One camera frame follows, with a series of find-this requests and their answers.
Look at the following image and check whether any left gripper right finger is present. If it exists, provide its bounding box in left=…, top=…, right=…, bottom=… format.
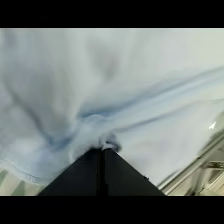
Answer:
left=101, top=148, right=165, bottom=197

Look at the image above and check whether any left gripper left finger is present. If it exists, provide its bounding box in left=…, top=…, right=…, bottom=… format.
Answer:
left=37, top=148, right=102, bottom=197

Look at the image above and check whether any light blue shirt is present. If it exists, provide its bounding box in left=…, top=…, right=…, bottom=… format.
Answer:
left=0, top=27, right=224, bottom=188

